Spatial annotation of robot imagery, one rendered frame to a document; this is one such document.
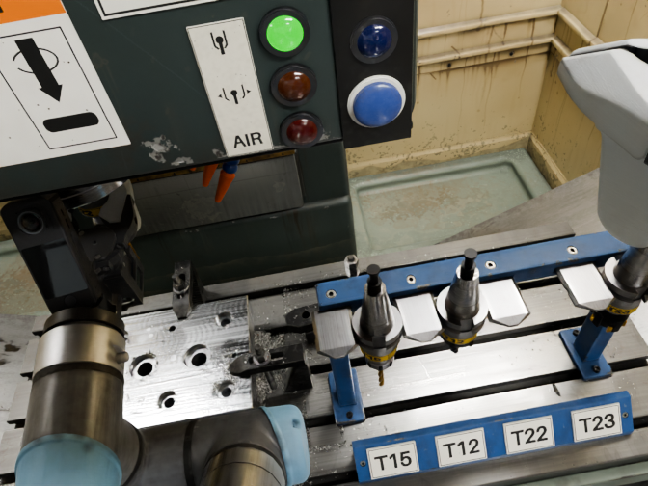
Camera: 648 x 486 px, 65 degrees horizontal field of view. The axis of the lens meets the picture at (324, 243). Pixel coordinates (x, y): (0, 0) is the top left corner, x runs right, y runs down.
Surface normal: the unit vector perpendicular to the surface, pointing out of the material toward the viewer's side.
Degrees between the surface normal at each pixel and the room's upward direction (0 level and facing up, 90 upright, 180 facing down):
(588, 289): 0
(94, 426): 57
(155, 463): 19
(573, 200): 24
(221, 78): 90
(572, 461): 0
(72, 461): 29
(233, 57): 90
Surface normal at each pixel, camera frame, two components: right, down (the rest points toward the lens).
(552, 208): -0.51, -0.52
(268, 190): 0.14, 0.73
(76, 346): 0.22, -0.65
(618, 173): -0.81, 0.49
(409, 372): -0.11, -0.65
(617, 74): -0.75, -0.45
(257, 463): 0.40, -0.91
